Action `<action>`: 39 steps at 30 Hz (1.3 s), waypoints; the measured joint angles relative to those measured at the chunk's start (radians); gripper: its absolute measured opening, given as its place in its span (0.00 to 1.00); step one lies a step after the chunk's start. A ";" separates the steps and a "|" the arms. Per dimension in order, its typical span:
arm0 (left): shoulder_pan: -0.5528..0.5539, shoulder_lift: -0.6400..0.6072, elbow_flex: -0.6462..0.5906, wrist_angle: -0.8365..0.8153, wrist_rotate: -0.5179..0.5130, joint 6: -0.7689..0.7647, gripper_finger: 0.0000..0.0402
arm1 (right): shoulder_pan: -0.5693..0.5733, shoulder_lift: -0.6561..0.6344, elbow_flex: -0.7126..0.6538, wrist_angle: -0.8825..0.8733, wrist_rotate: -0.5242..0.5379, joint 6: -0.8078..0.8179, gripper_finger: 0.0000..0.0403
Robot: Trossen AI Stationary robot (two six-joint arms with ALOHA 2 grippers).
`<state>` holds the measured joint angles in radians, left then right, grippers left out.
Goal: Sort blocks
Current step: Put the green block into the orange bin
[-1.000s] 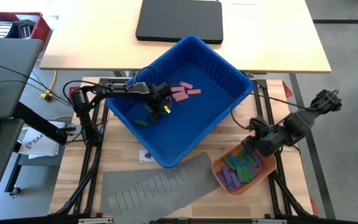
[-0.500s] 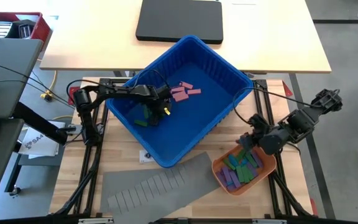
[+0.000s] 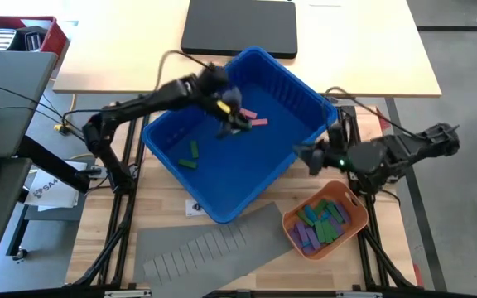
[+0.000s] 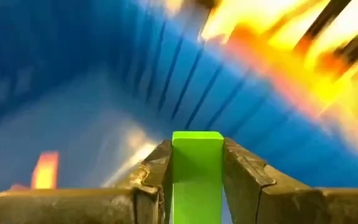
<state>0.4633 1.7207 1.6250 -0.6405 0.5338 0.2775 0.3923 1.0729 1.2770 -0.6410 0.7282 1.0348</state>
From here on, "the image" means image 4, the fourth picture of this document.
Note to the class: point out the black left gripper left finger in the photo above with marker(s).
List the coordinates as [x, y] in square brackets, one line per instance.
[129, 202]

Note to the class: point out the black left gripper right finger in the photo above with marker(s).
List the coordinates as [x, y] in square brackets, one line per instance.
[275, 202]

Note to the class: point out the large blue plastic bin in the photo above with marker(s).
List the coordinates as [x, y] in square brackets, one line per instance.
[73, 77]

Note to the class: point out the green wooden block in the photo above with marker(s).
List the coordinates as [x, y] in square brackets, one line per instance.
[197, 174]

